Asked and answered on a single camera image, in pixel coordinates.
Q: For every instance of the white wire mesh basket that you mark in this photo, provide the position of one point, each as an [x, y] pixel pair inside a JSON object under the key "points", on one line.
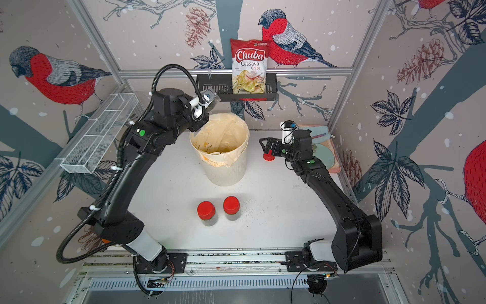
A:
{"points": [[91, 148]]}

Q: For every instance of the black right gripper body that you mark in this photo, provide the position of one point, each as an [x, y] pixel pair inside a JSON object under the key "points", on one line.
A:
{"points": [[286, 151]]}

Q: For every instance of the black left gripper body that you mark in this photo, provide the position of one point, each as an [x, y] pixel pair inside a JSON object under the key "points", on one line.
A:
{"points": [[188, 120]]}

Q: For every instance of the mint green flower plate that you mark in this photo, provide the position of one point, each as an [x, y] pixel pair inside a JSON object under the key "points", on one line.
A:
{"points": [[324, 154]]}

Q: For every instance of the red jar lid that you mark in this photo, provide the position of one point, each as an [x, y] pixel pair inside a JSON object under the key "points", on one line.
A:
{"points": [[268, 156]]}

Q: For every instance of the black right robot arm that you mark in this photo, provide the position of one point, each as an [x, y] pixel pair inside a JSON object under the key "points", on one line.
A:
{"points": [[358, 238]]}

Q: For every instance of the pink plastic tray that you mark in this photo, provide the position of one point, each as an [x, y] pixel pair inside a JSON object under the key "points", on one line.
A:
{"points": [[336, 168]]}

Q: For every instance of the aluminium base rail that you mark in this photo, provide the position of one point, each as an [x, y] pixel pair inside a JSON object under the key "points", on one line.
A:
{"points": [[194, 270]]}

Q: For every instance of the cream waste bin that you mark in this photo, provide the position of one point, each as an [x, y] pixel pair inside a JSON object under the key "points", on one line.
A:
{"points": [[226, 176]]}

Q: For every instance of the teal folded cloth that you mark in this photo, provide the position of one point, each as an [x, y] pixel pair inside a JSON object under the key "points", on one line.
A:
{"points": [[319, 134]]}

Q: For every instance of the black wall basket shelf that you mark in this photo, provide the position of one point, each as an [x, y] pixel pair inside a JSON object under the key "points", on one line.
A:
{"points": [[222, 85]]}

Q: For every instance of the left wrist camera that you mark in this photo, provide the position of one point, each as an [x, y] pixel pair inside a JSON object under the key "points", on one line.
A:
{"points": [[199, 107]]}

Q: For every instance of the glass jar with tea leaves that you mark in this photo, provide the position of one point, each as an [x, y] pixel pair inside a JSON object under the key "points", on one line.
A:
{"points": [[210, 99]]}

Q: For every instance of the red-lidded glass jar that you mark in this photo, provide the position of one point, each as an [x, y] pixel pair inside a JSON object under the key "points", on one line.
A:
{"points": [[207, 213], [232, 208]]}

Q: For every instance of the Chuba cassava chips bag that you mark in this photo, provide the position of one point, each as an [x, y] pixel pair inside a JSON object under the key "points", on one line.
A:
{"points": [[249, 66]]}

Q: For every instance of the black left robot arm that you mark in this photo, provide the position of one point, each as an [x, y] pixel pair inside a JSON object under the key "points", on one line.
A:
{"points": [[172, 113]]}

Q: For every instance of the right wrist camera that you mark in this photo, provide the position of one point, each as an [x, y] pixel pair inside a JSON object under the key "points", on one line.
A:
{"points": [[288, 127]]}

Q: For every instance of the yellowish bin liner bag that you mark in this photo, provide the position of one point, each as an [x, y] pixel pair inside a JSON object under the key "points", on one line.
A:
{"points": [[222, 140]]}

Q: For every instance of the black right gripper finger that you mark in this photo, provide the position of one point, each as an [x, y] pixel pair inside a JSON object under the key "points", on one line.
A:
{"points": [[269, 141], [266, 147]]}

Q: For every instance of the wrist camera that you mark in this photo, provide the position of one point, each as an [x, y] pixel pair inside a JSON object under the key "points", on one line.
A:
{"points": [[199, 107], [288, 127]]}

